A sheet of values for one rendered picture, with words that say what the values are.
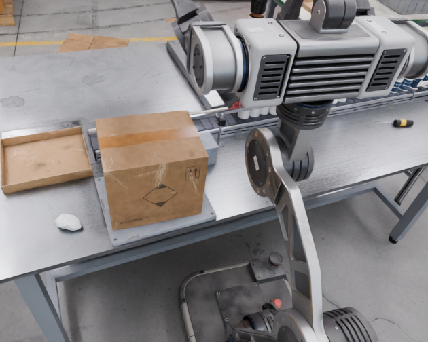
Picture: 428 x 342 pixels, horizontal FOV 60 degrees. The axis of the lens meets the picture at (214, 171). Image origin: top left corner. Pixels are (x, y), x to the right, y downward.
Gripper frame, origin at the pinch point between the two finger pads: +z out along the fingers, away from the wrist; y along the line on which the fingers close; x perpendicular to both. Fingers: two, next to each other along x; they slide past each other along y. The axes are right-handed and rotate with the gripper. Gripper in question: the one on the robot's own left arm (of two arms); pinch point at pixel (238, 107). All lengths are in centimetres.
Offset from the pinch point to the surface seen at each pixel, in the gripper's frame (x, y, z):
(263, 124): -4.5, -5.3, 13.5
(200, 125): 17.0, -0.4, -6.2
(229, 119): 5.9, 0.0, 2.5
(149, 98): 30.6, 32.1, -10.1
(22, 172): 76, -3, -46
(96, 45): 75, 255, 62
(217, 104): 6.8, 11.6, 1.9
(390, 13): -144, 102, 131
